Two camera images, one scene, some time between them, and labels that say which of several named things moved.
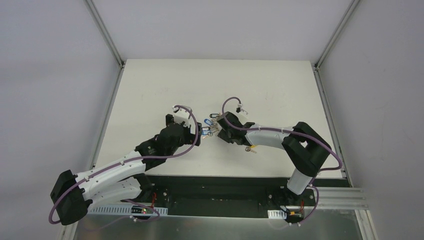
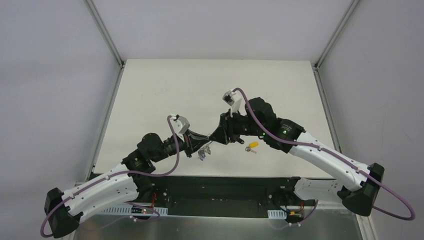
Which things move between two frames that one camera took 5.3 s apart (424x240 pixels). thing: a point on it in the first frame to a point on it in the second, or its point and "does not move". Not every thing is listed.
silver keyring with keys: [214, 128] to [202, 152]
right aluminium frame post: [337, 32] does not move
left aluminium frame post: [98, 19] does not move
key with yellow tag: [249, 148] does not move
